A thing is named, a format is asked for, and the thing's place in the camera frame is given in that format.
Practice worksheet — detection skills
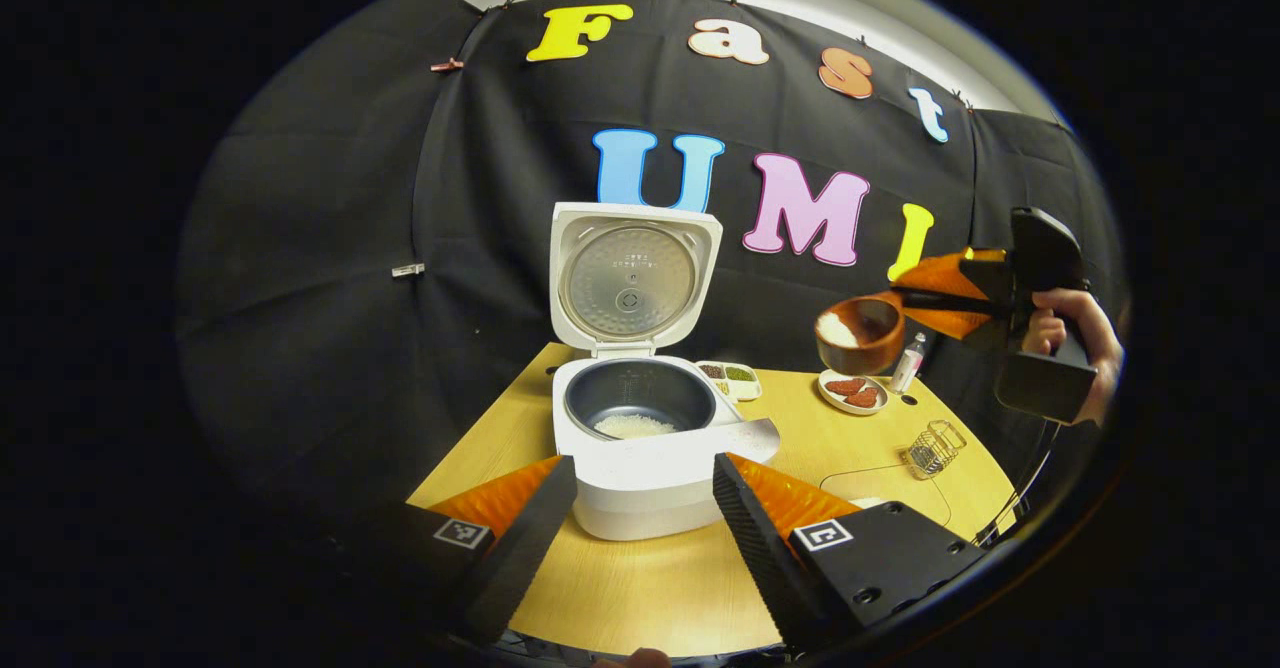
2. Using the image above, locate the white rice heap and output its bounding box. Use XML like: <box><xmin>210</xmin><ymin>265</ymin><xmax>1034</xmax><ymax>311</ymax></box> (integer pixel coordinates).
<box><xmin>594</xmin><ymin>413</ymin><xmax>678</xmax><ymax>440</ymax></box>

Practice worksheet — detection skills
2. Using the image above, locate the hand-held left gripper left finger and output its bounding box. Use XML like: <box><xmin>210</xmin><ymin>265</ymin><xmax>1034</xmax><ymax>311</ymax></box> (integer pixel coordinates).
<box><xmin>330</xmin><ymin>453</ymin><xmax>579</xmax><ymax>649</ymax></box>

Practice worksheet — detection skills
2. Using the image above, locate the brown wooden spoon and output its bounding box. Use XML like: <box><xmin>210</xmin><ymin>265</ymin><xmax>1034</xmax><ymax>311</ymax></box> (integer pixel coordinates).
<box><xmin>815</xmin><ymin>291</ymin><xmax>911</xmax><ymax>377</ymax></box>

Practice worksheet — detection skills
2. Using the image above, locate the black backdrop cloth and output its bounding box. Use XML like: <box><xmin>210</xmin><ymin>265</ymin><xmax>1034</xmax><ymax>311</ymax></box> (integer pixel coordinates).
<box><xmin>175</xmin><ymin>0</ymin><xmax>1126</xmax><ymax>509</ymax></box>

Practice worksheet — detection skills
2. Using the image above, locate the white round plate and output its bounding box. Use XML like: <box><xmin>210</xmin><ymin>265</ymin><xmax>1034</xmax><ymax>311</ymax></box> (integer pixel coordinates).
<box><xmin>818</xmin><ymin>368</ymin><xmax>890</xmax><ymax>416</ymax></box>

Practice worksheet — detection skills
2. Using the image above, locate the clear wire chopstick holder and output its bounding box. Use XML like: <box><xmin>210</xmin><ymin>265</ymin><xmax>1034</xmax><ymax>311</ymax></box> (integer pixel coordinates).
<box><xmin>900</xmin><ymin>420</ymin><xmax>968</xmax><ymax>479</ymax></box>

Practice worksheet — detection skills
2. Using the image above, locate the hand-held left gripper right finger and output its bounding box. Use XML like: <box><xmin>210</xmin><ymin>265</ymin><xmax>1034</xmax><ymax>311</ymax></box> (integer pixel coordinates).
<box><xmin>712</xmin><ymin>451</ymin><xmax>991</xmax><ymax>654</ymax></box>

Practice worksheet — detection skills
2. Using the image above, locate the white divided grain dish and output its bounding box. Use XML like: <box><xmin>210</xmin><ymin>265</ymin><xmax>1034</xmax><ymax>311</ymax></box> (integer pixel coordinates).
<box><xmin>695</xmin><ymin>360</ymin><xmax>763</xmax><ymax>402</ymax></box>

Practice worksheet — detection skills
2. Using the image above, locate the clear bottle with pink label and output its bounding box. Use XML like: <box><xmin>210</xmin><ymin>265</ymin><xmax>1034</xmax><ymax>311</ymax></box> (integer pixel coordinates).
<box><xmin>888</xmin><ymin>332</ymin><xmax>928</xmax><ymax>394</ymax></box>

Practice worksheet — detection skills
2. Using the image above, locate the black cable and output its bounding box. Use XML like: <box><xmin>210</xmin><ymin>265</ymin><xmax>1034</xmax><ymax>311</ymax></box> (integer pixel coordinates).
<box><xmin>985</xmin><ymin>418</ymin><xmax>1061</xmax><ymax>547</ymax></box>

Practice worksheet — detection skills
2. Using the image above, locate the white rice cooker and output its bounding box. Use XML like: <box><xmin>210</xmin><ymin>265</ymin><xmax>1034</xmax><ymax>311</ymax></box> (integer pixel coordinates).
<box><xmin>548</xmin><ymin>201</ymin><xmax>783</xmax><ymax>542</ymax></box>

